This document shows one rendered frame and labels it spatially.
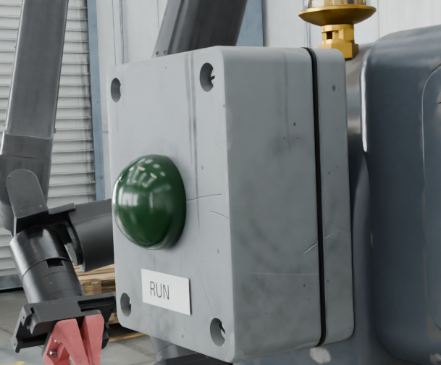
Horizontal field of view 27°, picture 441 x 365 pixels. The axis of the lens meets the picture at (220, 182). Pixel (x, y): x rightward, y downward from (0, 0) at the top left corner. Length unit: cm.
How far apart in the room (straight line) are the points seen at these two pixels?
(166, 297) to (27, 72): 81
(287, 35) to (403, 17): 158
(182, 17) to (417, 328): 47
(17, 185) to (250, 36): 802
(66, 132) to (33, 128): 735
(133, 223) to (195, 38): 44
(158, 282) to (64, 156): 809
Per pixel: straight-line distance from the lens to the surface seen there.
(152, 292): 29
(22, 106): 106
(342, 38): 34
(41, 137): 103
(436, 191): 26
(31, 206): 99
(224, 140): 25
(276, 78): 26
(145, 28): 889
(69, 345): 91
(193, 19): 70
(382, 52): 28
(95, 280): 586
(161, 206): 27
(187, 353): 67
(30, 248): 98
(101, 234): 99
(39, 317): 91
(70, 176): 840
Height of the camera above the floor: 131
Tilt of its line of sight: 3 degrees down
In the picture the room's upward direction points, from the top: 2 degrees counter-clockwise
